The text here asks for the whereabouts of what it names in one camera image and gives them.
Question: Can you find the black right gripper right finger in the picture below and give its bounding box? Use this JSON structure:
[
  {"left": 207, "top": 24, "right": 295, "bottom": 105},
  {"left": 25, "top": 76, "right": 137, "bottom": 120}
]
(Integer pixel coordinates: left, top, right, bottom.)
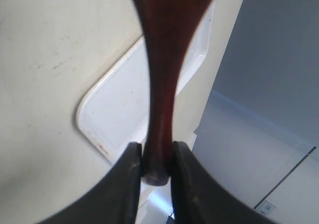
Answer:
[{"left": 171, "top": 142, "right": 272, "bottom": 224}]

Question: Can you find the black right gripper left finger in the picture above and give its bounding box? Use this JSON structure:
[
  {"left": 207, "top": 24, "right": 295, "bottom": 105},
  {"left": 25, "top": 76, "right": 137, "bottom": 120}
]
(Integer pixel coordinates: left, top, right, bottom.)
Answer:
[{"left": 47, "top": 142, "right": 142, "bottom": 224}]

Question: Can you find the dark brown wooden spoon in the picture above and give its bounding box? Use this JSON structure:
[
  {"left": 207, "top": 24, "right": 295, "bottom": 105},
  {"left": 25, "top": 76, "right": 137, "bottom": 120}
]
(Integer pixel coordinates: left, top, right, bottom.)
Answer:
[{"left": 133, "top": 0, "right": 212, "bottom": 186}]

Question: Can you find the white rectangular tray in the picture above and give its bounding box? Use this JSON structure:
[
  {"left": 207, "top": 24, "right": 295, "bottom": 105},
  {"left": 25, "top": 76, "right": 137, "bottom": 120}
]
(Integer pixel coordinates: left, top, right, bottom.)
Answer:
[{"left": 76, "top": 2, "right": 215, "bottom": 224}]

